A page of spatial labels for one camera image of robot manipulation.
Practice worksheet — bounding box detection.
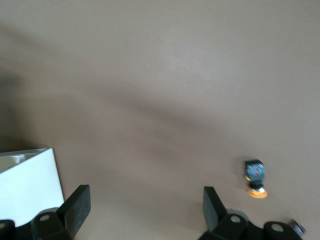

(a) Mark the white plastic bin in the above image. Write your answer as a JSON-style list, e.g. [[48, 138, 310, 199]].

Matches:
[[0, 147, 65, 227]]

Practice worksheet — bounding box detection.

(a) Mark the yellow mushroom push button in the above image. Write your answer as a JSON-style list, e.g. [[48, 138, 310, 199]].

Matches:
[[243, 158, 269, 200]]

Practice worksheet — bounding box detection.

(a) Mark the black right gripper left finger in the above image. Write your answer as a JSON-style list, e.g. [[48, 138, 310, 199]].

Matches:
[[0, 184, 92, 240]]

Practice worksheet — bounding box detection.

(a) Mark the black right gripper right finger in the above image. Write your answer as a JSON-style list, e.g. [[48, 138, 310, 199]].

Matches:
[[198, 186, 305, 240]]

